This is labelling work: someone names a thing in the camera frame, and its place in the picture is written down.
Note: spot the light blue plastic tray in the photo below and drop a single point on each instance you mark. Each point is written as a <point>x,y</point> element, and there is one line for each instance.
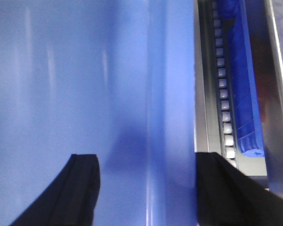
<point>110,77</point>

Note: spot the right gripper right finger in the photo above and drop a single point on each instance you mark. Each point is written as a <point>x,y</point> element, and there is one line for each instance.
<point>226,197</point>

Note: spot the blue bin upper right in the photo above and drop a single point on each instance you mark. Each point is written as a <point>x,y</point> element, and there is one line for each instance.
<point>245,99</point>

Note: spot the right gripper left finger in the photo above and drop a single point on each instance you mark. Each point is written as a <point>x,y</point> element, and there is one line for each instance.
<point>70,199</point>

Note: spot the stainless steel shelf rail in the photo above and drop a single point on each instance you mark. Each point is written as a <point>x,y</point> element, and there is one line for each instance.
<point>265,26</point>

